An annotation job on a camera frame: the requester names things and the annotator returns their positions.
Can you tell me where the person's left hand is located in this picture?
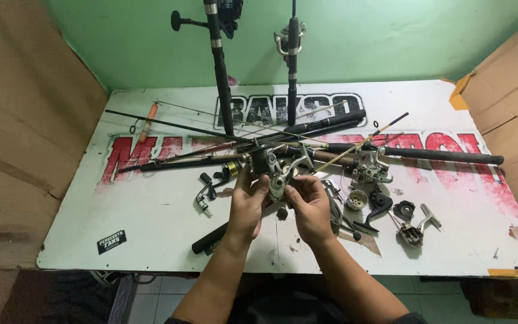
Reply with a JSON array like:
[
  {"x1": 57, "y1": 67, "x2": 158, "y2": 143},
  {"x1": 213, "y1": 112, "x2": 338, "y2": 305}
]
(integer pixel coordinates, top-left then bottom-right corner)
[{"x1": 226, "y1": 167, "x2": 272, "y2": 242}]

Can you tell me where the person's right hand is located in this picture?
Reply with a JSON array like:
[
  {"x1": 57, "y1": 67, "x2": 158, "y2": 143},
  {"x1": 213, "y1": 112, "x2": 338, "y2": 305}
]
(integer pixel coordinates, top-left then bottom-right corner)
[{"x1": 284, "y1": 175, "x2": 337, "y2": 247}]

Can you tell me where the silver black spinning reel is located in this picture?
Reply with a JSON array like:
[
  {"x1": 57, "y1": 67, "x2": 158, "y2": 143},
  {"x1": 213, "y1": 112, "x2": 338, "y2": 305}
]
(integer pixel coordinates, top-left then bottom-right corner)
[{"x1": 245, "y1": 140, "x2": 317, "y2": 203}]

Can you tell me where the black foam grip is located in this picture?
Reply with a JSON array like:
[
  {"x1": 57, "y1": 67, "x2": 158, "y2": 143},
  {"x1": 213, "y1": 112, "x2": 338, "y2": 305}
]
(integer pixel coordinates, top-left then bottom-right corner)
[{"x1": 191, "y1": 220, "x2": 231, "y2": 256}]

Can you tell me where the white reel spool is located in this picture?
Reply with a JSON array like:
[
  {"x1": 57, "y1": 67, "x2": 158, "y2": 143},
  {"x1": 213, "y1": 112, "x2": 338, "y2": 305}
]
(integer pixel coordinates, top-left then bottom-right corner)
[{"x1": 346, "y1": 189, "x2": 369, "y2": 211}]

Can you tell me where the grey spinning reel body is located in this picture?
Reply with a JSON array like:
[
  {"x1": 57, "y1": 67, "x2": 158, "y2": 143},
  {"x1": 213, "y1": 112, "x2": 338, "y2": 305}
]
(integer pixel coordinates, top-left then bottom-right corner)
[{"x1": 350, "y1": 148, "x2": 394, "y2": 185}]

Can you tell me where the dark rod with gold seat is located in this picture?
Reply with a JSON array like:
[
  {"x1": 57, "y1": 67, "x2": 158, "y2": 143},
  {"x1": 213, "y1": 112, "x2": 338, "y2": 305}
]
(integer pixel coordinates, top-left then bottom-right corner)
[{"x1": 116, "y1": 152, "x2": 247, "y2": 175}]

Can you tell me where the black round reel rotor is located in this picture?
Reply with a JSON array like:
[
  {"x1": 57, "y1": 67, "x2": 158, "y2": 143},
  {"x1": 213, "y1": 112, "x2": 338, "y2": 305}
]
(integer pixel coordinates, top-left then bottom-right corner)
[{"x1": 392, "y1": 200, "x2": 416, "y2": 221}]

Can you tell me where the thin yellow rod tip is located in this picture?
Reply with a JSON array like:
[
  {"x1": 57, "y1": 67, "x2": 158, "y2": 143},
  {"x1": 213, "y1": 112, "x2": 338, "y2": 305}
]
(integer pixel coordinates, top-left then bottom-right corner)
[{"x1": 312, "y1": 112, "x2": 410, "y2": 175}]

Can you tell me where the person's dark clothing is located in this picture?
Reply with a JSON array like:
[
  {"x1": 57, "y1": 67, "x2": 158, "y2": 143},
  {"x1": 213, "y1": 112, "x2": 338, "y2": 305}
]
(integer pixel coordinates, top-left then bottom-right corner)
[{"x1": 165, "y1": 283, "x2": 428, "y2": 324}]

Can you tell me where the silver reel body with stem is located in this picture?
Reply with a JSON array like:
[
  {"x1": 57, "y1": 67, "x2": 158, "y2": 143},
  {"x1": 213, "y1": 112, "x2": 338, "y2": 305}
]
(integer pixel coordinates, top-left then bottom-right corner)
[{"x1": 388, "y1": 203, "x2": 442, "y2": 248}]

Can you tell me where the thin black rod section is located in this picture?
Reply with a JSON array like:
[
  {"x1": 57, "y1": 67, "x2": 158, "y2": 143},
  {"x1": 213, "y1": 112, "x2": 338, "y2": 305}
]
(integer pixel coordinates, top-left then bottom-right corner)
[{"x1": 105, "y1": 109, "x2": 243, "y2": 141}]

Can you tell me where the thick black fishing rod butt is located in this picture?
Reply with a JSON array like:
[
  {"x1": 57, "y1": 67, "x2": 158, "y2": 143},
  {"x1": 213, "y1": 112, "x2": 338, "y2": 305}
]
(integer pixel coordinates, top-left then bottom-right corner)
[{"x1": 202, "y1": 0, "x2": 236, "y2": 137}]

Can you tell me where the black sticker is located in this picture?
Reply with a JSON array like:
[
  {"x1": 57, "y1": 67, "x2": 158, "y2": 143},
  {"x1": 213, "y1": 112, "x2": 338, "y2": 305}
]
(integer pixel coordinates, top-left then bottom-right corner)
[{"x1": 97, "y1": 229, "x2": 128, "y2": 256}]

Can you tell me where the black rod with long grip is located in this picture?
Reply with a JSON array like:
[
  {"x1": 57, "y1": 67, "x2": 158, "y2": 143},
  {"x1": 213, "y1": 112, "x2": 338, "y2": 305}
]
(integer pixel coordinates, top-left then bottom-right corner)
[{"x1": 324, "y1": 142, "x2": 505, "y2": 166}]

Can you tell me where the slim black fishing rod butt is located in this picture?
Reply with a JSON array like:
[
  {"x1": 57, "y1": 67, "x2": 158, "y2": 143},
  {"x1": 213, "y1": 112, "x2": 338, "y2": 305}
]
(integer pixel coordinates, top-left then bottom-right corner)
[{"x1": 286, "y1": 0, "x2": 300, "y2": 127}]

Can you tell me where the silver spinning reel on rod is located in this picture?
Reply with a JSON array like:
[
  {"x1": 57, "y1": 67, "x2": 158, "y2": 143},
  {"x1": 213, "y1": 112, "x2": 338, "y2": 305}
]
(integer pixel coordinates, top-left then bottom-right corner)
[{"x1": 273, "y1": 22, "x2": 307, "y2": 57}]

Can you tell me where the dark bag on floor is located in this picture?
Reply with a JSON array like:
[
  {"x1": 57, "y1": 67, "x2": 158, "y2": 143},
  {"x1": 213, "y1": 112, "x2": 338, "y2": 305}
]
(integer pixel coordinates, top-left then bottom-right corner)
[{"x1": 460, "y1": 276, "x2": 518, "y2": 321}]

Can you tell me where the brown cardboard box with tape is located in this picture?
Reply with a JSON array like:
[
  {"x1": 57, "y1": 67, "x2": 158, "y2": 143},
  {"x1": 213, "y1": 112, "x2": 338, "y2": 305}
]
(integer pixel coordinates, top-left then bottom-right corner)
[{"x1": 449, "y1": 7, "x2": 518, "y2": 270}]

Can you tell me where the large brown cardboard sheet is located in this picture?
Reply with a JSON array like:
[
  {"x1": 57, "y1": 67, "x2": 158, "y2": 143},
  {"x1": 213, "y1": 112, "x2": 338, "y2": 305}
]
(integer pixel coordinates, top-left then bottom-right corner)
[{"x1": 0, "y1": 0, "x2": 109, "y2": 271}]

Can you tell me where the black knobbed reel handle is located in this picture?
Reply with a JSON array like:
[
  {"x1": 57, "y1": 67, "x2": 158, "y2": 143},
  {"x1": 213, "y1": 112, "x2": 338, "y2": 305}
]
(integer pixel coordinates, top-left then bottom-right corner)
[{"x1": 195, "y1": 167, "x2": 231, "y2": 218}]

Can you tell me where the black reel frame part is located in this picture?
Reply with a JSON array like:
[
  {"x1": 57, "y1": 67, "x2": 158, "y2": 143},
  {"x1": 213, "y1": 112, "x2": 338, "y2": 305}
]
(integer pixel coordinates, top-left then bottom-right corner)
[{"x1": 353, "y1": 184, "x2": 394, "y2": 234}]

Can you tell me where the short black rod handle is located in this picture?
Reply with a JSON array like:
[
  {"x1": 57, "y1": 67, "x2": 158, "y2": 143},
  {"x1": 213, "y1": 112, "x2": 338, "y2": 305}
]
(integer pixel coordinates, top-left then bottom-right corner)
[{"x1": 283, "y1": 109, "x2": 368, "y2": 136}]

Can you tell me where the orange handled rod piece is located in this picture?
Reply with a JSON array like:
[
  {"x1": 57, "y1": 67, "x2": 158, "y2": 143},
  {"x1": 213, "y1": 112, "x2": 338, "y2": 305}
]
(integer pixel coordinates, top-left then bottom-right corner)
[{"x1": 137, "y1": 102, "x2": 159, "y2": 145}]

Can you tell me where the black spinning reel with handle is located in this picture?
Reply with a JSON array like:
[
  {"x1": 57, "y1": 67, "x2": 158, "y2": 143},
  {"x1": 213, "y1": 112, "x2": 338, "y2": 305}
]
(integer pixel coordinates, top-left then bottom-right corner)
[{"x1": 170, "y1": 0, "x2": 245, "y2": 40}]

